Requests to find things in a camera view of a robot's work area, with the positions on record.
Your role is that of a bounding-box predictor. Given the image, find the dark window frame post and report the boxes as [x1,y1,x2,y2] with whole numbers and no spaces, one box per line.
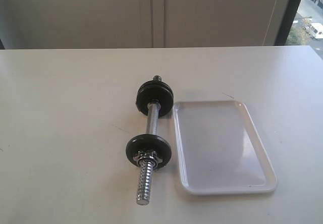
[274,0,301,46]

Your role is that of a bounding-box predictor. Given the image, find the black rubber wheel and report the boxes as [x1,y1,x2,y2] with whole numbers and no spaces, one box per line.
[136,86,174,118]

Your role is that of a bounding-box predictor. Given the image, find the chrome dumbbell bar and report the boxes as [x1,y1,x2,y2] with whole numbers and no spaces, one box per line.
[136,74,164,206]

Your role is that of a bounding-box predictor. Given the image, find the chrome spinlock collar nut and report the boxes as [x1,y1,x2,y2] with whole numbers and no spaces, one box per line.
[133,150,163,170]

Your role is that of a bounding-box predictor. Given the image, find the white plastic tray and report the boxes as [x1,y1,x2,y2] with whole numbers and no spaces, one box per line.
[173,100,277,196]

